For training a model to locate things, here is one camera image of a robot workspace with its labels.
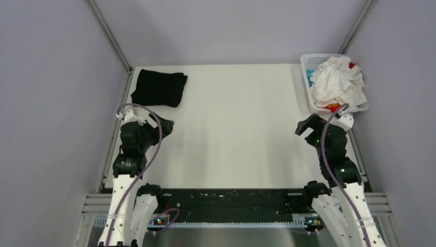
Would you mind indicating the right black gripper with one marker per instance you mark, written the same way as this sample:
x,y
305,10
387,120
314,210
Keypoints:
x,y
312,122

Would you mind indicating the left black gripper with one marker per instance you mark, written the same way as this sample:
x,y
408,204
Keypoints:
x,y
167,125

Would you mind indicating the white t shirt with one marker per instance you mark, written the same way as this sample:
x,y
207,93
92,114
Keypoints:
x,y
335,82

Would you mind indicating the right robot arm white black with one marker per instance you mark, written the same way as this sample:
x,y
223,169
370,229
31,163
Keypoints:
x,y
341,203

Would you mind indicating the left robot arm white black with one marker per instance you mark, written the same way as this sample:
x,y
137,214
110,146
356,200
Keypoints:
x,y
132,205

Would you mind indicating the folded black t shirt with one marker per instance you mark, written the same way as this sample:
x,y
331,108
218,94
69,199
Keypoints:
x,y
156,88

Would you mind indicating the blue t shirt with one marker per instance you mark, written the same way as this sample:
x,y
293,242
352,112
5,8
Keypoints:
x,y
309,74

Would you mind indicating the white plastic basket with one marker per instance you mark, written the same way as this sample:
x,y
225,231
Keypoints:
x,y
311,61

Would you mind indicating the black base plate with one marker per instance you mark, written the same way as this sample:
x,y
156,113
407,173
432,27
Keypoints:
x,y
246,214

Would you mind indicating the white slotted cable duct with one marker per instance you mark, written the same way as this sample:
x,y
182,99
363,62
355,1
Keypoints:
x,y
201,223

